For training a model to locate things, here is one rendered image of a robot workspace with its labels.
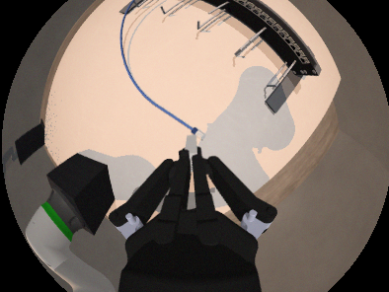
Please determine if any patch cord plug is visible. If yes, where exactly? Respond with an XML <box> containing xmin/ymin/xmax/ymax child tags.
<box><xmin>191</xmin><ymin>127</ymin><xmax>205</xmax><ymax>139</ymax></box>

